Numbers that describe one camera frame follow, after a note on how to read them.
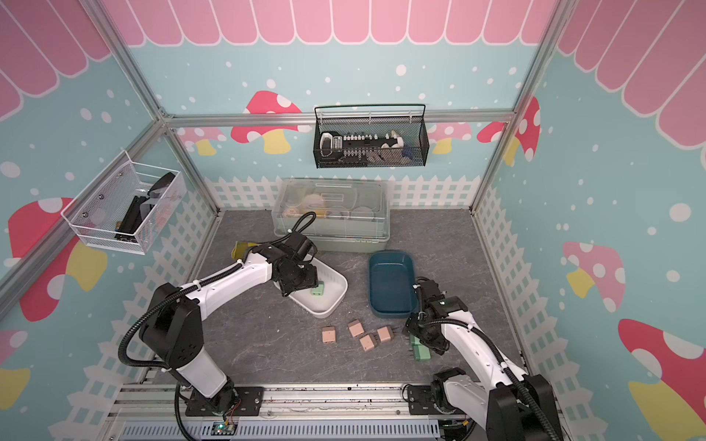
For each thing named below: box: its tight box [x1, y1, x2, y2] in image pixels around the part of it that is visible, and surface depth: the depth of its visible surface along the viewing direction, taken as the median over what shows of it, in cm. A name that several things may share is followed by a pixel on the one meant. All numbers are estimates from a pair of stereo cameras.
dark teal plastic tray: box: [368, 250, 418, 319], surface depth 99 cm
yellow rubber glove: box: [231, 240, 261, 260], surface depth 104 cm
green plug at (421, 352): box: [412, 344, 432, 362], surface depth 82 cm
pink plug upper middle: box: [347, 319, 365, 338], surface depth 87 cm
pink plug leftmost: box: [321, 326, 336, 344], surface depth 86 cm
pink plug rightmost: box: [376, 325, 395, 344], surface depth 86 cm
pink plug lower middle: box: [358, 333, 377, 352], surface depth 84 cm
